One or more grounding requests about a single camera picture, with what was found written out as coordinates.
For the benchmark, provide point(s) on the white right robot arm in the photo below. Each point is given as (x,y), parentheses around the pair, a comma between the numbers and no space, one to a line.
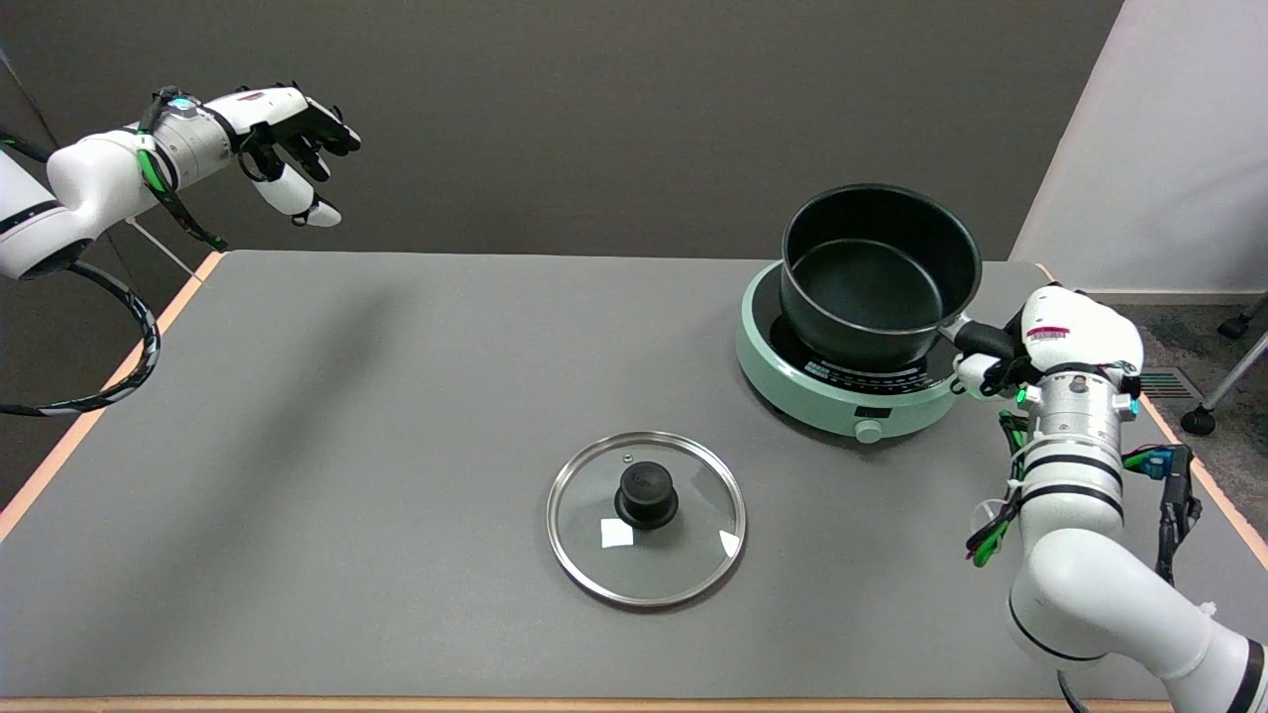
(1080,584)

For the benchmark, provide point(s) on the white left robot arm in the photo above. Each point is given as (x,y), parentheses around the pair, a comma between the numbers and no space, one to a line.
(89,178)

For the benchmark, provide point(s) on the grey metal chair leg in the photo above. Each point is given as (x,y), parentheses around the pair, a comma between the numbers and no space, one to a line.
(1233,381)

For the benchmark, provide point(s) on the black chair caster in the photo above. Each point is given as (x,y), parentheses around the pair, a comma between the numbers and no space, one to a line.
(1233,325)

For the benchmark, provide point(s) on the glass lid with black knob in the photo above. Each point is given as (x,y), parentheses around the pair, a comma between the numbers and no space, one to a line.
(644,569)

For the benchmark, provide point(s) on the mint green induction cooker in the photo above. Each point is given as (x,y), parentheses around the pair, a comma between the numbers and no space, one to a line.
(792,388)

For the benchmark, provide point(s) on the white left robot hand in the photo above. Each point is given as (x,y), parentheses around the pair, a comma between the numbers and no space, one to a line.
(272,109)

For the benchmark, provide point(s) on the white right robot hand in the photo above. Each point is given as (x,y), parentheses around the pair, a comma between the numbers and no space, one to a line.
(1075,332)

